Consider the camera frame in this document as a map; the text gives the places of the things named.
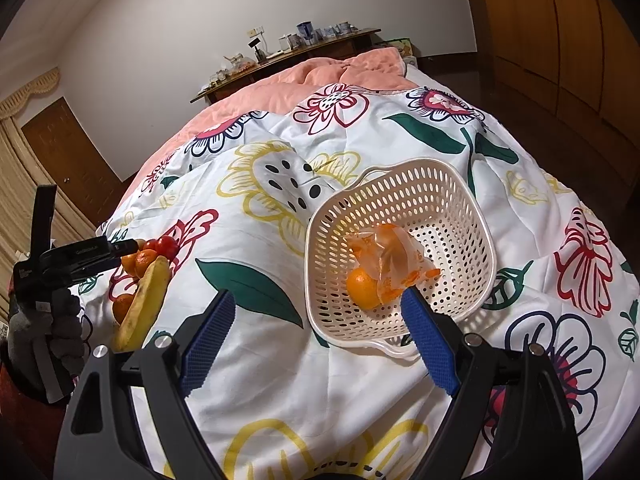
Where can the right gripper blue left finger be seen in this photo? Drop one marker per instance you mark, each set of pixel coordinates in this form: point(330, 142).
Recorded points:
point(200, 339)

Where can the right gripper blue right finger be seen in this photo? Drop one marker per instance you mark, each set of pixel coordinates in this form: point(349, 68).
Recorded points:
point(436, 337)

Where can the yellow banana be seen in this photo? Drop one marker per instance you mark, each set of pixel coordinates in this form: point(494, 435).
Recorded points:
point(145, 307)

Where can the orange mandarin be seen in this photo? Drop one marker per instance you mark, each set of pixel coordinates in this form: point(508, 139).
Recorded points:
point(136, 264)
point(120, 307)
point(362, 290)

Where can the orange bag of fruit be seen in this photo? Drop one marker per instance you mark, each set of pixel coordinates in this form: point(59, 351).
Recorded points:
point(393, 258)

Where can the white plastic perforated basket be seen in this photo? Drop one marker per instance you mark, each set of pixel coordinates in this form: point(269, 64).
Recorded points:
point(413, 224)

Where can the grey gloved hand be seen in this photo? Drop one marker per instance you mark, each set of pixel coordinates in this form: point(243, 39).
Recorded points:
point(60, 329)

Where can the white floral duvet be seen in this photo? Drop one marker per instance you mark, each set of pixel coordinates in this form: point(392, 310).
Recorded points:
point(317, 206)

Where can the beige curtain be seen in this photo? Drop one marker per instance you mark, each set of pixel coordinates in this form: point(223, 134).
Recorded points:
point(21, 173)

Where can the brown wooden door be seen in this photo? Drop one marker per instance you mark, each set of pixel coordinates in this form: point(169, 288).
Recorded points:
point(73, 162)

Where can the pink blanket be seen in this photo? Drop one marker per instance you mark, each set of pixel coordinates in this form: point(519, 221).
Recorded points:
point(378, 69)

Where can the white kettle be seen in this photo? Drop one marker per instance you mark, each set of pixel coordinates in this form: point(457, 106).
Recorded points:
point(287, 43)

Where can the wooden sideboard table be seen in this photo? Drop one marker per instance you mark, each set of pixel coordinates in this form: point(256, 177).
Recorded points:
point(340, 48)

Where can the blue white jug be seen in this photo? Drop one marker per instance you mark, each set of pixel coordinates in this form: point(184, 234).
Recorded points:
point(306, 30)

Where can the wooden wardrobe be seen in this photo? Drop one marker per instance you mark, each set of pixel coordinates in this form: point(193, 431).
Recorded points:
point(579, 60)

